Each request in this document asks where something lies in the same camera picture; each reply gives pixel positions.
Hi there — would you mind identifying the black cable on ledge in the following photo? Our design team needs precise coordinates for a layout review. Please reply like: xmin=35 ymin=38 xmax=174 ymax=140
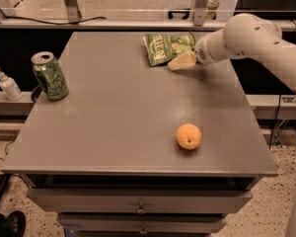
xmin=0 ymin=0 xmax=107 ymax=26

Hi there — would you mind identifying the grey drawer cabinet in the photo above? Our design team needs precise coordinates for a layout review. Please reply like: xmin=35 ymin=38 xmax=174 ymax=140
xmin=2 ymin=32 xmax=277 ymax=237

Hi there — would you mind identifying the green jalapeno chip bag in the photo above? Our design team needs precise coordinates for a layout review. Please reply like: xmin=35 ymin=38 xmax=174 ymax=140
xmin=142 ymin=34 xmax=195 ymax=66

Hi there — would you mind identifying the metal frame post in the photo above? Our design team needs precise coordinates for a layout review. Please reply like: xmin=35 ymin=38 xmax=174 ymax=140
xmin=192 ymin=0 xmax=208 ymax=26
xmin=64 ymin=0 xmax=82 ymax=24

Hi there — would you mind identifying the black shoe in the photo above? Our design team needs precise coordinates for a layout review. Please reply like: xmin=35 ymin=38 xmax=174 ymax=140
xmin=0 ymin=210 xmax=26 ymax=237

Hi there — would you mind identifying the metal frame post right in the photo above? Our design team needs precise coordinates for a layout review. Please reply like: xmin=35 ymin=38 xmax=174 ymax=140
xmin=192 ymin=0 xmax=208 ymax=26

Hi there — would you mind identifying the top grey drawer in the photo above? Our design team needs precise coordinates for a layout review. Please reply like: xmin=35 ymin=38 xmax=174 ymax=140
xmin=28 ymin=189 xmax=253 ymax=214

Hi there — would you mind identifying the white pump bottle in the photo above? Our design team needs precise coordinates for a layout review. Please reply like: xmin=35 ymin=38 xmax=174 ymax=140
xmin=0 ymin=69 xmax=23 ymax=101

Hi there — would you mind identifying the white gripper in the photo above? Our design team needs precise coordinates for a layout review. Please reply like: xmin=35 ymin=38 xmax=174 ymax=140
xmin=168 ymin=30 xmax=228 ymax=71

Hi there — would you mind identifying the metal frame post left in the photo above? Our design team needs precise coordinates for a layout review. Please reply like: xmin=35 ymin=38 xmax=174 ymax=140
xmin=64 ymin=0 xmax=82 ymax=24

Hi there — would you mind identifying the orange fruit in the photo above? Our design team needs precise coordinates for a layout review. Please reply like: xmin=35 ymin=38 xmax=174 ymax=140
xmin=176 ymin=123 xmax=202 ymax=150

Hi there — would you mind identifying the grey drawer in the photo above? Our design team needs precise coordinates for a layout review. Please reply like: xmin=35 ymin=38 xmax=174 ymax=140
xmin=28 ymin=189 xmax=253 ymax=214
xmin=58 ymin=214 xmax=227 ymax=234

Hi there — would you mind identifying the green soda can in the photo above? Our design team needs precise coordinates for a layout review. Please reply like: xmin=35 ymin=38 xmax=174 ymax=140
xmin=31 ymin=51 xmax=69 ymax=101

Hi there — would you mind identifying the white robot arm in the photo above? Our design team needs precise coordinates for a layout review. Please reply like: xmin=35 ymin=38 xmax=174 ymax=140
xmin=194 ymin=14 xmax=296 ymax=237

